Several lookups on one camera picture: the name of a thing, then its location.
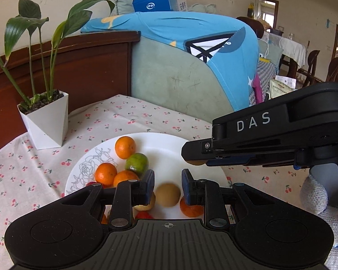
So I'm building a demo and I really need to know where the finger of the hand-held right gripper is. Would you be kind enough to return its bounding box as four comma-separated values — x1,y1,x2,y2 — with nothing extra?
181,138,297,167

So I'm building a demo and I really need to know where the green lime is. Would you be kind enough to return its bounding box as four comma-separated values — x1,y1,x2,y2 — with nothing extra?
125,153,149,175

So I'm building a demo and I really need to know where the white angular plant pot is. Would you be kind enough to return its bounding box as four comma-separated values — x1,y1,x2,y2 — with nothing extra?
17,90,69,150

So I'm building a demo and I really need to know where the grey checked cloth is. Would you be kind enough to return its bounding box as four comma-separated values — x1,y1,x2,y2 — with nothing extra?
256,60,279,104

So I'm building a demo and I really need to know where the white plate with rose print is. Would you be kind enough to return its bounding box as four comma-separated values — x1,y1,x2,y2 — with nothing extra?
65,132,233,220

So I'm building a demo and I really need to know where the small orange tangerine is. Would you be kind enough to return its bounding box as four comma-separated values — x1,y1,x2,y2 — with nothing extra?
114,136,136,159
113,170,140,187
180,197,205,218
95,162,118,185

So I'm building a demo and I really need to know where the person's right hand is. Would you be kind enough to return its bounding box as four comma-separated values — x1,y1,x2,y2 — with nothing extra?
300,174,338,259

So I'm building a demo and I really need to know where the pale green cushion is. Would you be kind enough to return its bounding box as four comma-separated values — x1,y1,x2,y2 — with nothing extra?
110,0,138,16

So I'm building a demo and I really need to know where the dark wooden chair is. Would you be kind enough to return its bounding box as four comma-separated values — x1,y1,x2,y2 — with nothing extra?
325,58,338,83
297,50,321,83

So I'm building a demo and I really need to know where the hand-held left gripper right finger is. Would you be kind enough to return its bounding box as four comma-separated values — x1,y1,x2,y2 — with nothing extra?
181,169,275,229

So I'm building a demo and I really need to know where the dark wooden headboard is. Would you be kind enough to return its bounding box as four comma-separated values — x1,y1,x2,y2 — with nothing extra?
0,30,141,149

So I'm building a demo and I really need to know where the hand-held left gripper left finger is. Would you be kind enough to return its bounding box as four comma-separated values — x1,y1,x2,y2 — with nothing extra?
60,169,156,230

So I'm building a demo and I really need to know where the green leafy houseplant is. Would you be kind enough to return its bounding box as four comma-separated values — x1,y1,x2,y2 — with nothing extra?
0,0,115,110

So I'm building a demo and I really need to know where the wooden door frame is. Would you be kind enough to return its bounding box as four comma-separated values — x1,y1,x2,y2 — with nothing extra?
259,0,279,29

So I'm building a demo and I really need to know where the cherry print tablecloth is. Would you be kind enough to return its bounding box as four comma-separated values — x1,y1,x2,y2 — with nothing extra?
0,94,338,270

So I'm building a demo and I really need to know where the pale green sofa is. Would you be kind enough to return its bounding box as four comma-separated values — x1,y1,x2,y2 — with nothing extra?
131,34,260,124

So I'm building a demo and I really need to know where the blue printed cloth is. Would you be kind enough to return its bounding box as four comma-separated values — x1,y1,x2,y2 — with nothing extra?
80,11,260,112

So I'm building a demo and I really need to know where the pale snack packet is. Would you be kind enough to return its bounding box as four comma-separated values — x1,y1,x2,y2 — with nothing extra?
269,76,297,100

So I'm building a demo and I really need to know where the dining table with white cloth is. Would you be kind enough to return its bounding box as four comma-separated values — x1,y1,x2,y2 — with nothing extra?
266,32,306,68

